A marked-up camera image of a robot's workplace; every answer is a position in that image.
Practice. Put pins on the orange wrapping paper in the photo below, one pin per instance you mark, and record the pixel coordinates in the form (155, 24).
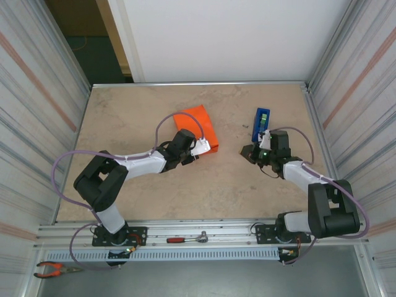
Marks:
(201, 117)

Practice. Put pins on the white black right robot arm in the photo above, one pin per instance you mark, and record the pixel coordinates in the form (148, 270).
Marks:
(334, 210)

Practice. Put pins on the blue tape dispenser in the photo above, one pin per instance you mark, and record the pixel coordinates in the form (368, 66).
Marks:
(257, 120)

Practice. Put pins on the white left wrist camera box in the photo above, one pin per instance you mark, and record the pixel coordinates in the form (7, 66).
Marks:
(201, 148)

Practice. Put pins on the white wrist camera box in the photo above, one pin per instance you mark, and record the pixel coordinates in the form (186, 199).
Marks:
(201, 148)
(264, 140)

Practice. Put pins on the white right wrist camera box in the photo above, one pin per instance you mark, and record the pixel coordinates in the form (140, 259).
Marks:
(264, 140)

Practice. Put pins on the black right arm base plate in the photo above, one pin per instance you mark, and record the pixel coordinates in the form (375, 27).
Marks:
(266, 232)

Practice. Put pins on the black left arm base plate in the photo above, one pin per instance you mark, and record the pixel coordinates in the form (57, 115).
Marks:
(139, 232)

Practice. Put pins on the white door frame post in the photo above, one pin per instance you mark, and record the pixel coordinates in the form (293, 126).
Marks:
(127, 40)

